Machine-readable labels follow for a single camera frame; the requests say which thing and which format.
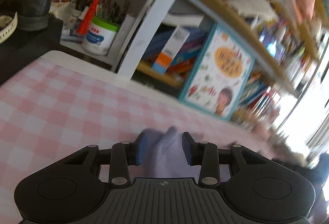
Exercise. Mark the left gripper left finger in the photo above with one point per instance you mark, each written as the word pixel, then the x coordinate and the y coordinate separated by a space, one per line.
pixel 120 157

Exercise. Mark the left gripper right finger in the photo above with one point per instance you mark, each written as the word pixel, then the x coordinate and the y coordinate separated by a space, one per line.
pixel 206 155

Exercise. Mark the purple and pink sweater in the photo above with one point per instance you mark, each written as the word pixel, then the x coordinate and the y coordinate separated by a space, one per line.
pixel 163 156

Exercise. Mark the pink plush toy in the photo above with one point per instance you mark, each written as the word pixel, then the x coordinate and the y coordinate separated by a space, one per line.
pixel 261 130

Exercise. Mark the teal children's picture book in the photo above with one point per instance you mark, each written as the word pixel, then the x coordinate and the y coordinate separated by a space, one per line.
pixel 219 75

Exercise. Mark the pink checkered table mat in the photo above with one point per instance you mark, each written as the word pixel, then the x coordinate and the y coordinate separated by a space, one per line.
pixel 49 111

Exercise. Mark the white orange carton box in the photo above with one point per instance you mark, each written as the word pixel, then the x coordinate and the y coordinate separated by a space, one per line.
pixel 170 50

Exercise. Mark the white green-lid jar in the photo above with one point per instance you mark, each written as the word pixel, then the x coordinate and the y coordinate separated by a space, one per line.
pixel 100 35

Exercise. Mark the smartphone with lit screen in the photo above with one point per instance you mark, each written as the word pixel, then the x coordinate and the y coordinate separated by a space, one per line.
pixel 273 47

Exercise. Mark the black box platform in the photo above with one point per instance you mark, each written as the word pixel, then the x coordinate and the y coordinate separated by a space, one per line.
pixel 23 47

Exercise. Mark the red hanging tassel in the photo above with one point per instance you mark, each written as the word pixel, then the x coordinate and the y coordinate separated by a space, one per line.
pixel 83 28

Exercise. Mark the white wristwatch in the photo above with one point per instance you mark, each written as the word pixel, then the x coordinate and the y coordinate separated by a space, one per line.
pixel 8 26

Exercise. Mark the brown leather shoe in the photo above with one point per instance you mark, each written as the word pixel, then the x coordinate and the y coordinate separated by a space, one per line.
pixel 33 15

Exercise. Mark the white bookshelf frame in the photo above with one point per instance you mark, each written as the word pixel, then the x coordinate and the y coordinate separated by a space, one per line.
pixel 153 13

